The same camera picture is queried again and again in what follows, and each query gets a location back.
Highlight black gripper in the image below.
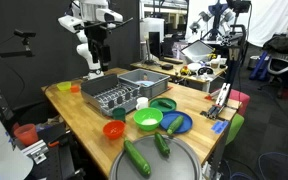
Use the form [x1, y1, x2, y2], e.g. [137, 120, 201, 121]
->
[84, 23, 112, 72]

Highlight pale plate in bin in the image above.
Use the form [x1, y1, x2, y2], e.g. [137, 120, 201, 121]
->
[134, 79, 156, 88]

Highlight green plate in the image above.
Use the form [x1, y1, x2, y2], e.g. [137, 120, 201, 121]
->
[149, 97, 178, 114]

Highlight medium light green zucchini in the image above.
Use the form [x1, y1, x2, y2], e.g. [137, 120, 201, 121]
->
[166, 115, 185, 136]

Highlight short green zucchini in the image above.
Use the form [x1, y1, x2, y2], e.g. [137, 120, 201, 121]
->
[154, 131, 171, 157]

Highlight long green zucchini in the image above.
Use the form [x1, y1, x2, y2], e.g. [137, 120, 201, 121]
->
[123, 138, 152, 178]

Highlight blue plate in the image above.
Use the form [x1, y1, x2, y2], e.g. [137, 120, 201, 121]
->
[159, 110, 194, 135]

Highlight large grey round plate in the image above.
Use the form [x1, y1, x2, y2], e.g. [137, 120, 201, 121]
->
[108, 134, 203, 180]

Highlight grey dish rack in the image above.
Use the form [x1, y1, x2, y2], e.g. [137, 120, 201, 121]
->
[80, 73, 142, 117]

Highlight small orange bowl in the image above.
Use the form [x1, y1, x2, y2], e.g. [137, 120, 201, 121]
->
[69, 84, 81, 94]

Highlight small yellow bowl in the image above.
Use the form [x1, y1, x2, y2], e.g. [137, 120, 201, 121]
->
[56, 80, 73, 93]

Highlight black computer monitor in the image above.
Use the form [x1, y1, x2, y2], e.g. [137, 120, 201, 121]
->
[148, 31, 162, 60]

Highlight white tank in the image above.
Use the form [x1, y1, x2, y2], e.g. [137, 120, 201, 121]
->
[139, 17, 166, 45]

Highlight dark green cup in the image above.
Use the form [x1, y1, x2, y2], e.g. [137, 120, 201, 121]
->
[111, 106, 127, 123]

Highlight white mug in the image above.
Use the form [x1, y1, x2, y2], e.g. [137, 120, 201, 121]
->
[135, 96, 150, 111]

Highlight grey plastic bin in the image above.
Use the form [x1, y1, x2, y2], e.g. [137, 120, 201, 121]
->
[117, 68, 171, 100]

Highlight green bowl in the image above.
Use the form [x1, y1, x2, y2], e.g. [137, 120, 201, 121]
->
[132, 107, 164, 132]

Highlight black keyboard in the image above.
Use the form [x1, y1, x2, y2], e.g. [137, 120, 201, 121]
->
[163, 57, 184, 65]

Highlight red bowl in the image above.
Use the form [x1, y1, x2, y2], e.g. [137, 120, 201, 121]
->
[102, 119, 126, 140]

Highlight yellow toy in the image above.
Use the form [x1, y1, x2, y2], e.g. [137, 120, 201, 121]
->
[179, 65, 190, 76]

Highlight white bowl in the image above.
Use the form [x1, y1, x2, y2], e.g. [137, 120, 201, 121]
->
[186, 62, 202, 73]

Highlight orange plastic cup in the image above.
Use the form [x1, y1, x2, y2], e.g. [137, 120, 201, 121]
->
[13, 123, 39, 147]

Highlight white plastic bottle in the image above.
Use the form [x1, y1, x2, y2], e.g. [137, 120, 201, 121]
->
[210, 54, 222, 70]

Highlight blue light stand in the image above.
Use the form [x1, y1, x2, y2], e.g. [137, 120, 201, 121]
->
[188, 0, 237, 42]

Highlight white black clamp tool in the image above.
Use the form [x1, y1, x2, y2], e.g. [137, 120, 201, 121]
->
[200, 82, 232, 120]

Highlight white rounded machine housing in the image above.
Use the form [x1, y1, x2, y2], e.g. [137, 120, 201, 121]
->
[0, 106, 34, 180]

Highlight blue tape patch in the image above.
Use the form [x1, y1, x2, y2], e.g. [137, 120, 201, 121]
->
[211, 120, 230, 135]

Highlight pink stool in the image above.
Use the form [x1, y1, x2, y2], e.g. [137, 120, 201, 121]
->
[228, 88, 251, 117]

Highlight green stool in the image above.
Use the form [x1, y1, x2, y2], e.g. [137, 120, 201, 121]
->
[225, 113, 245, 146]

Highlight metal bucket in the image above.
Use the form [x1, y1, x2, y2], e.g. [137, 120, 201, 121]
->
[248, 55, 262, 70]

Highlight blue stand legs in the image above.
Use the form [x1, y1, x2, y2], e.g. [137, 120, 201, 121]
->
[249, 49, 269, 81]

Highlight office chair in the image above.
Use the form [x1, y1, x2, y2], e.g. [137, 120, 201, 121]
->
[258, 34, 288, 99]

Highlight black jacket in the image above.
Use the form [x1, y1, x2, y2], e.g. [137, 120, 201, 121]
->
[263, 34, 288, 55]

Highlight black camera on mount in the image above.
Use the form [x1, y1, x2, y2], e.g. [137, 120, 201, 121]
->
[13, 28, 37, 47]

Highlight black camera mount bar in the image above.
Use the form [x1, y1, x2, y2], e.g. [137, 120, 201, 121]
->
[0, 49, 35, 61]

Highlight aluminium extrusion bracket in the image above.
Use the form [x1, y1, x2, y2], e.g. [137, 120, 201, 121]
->
[20, 139, 50, 165]

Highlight black metal camera frame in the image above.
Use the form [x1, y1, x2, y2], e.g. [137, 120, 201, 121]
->
[219, 23, 248, 88]

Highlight black camera atop frame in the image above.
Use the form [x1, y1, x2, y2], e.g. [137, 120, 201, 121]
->
[226, 0, 252, 14]

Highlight blue cable loop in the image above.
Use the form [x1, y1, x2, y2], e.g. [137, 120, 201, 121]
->
[257, 143, 288, 180]

